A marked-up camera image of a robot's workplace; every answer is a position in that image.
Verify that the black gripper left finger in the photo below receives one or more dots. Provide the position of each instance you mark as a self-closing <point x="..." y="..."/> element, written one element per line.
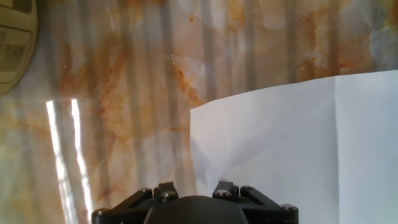
<point x="155" y="194"/>

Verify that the white paper sheet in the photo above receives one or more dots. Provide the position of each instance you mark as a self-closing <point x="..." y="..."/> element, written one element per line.
<point x="295" y="140"/>

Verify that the orange marble pattern mat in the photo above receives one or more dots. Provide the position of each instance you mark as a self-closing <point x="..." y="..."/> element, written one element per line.
<point x="124" y="93"/>

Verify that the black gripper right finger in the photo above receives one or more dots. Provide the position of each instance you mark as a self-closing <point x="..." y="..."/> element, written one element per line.
<point x="242" y="196"/>

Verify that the beige round labelled object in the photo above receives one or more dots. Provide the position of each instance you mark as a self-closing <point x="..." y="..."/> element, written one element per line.
<point x="15" y="46"/>

